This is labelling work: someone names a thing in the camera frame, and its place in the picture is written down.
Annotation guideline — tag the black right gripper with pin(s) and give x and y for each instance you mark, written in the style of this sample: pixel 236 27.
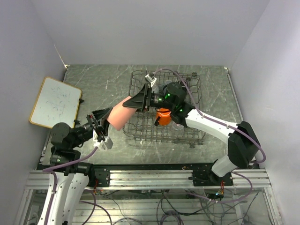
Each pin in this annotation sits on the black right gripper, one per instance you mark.
pixel 138 101

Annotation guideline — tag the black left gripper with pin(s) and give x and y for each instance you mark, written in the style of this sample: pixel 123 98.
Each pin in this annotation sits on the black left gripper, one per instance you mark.
pixel 101 115

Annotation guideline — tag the pink plastic cup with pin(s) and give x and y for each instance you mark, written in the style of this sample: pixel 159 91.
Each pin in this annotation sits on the pink plastic cup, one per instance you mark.
pixel 119 115

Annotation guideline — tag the orange mug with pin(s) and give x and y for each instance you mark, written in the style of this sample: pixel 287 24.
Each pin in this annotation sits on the orange mug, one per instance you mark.
pixel 163 117

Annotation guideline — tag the black glossy mug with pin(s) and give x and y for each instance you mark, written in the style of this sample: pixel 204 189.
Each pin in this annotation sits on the black glossy mug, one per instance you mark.
pixel 183 84

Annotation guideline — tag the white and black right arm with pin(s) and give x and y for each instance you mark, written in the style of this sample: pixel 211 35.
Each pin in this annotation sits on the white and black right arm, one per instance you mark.
pixel 240 138

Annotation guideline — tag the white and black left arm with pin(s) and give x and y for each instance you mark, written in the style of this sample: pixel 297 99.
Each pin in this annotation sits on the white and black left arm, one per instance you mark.
pixel 69 174

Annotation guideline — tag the clear glass cup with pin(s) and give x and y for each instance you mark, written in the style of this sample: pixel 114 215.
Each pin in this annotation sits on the clear glass cup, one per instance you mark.
pixel 177 127

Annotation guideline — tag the yellow framed whiteboard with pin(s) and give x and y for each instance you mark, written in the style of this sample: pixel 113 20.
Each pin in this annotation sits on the yellow framed whiteboard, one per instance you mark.
pixel 56 102

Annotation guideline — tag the grey wire dish rack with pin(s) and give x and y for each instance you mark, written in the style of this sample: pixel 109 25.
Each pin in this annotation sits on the grey wire dish rack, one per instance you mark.
pixel 141 125

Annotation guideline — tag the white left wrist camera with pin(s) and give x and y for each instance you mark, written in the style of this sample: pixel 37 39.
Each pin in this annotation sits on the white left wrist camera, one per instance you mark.
pixel 103 142

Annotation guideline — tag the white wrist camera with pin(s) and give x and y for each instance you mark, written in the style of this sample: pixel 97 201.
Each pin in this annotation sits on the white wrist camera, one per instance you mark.
pixel 103 142
pixel 150 79

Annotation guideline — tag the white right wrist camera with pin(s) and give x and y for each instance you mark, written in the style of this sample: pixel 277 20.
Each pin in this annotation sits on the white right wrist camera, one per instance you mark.
pixel 150 79

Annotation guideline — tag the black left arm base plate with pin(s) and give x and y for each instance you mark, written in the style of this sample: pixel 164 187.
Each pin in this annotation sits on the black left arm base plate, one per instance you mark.
pixel 98 175

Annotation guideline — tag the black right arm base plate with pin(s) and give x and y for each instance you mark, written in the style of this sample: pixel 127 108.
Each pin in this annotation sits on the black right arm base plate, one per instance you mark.
pixel 205 177

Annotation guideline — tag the aluminium mounting rail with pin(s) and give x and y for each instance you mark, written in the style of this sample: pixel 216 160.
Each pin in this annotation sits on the aluminium mounting rail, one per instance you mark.
pixel 130 180

